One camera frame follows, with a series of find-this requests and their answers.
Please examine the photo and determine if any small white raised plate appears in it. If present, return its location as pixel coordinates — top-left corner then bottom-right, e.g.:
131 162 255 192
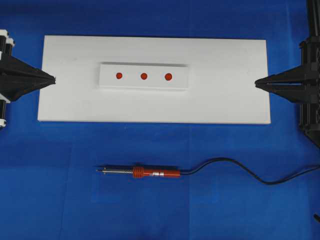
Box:
99 63 190 91

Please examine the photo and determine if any black aluminium frame rail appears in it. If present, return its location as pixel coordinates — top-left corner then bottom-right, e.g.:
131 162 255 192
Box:
306 0 320 37

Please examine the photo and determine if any red handled soldering iron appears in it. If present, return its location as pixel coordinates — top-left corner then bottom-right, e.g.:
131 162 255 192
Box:
96 166 181 179

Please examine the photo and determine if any large white foam board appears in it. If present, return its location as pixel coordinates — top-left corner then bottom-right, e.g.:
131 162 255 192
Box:
37 35 271 124

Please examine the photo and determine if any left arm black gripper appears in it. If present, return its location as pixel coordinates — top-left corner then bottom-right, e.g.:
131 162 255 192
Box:
0 29 56 129

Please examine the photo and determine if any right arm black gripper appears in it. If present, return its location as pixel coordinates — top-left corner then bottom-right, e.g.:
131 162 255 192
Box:
254 36 320 133

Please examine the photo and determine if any blue table cloth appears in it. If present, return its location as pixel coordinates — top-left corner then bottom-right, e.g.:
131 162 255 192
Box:
0 0 320 240

